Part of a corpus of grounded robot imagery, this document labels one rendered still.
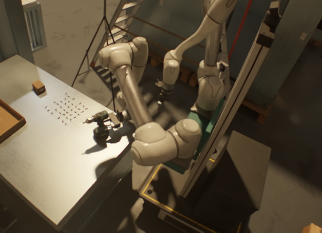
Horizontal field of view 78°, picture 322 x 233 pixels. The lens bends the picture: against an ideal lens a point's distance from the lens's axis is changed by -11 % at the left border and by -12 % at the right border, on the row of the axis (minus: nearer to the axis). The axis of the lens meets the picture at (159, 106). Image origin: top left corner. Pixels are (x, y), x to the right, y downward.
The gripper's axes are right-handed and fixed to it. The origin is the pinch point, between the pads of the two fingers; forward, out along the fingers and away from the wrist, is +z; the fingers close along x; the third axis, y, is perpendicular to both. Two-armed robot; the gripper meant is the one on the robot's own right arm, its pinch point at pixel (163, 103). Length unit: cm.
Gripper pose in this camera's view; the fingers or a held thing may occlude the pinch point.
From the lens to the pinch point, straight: 172.7
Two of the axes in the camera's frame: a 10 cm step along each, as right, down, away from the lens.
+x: 4.6, -5.7, 6.8
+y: 8.8, 4.2, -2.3
